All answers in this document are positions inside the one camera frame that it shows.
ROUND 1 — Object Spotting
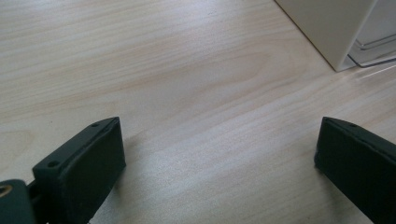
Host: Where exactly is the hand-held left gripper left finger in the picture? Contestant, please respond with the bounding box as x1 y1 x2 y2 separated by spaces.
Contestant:
32 116 127 224

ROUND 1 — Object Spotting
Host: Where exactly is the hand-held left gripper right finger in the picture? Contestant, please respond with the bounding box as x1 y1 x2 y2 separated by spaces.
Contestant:
314 116 396 224

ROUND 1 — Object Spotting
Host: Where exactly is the clear plastic tray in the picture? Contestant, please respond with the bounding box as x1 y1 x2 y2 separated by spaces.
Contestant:
346 0 396 69

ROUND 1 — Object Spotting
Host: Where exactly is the white box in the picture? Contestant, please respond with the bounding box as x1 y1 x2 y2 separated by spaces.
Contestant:
274 0 379 73

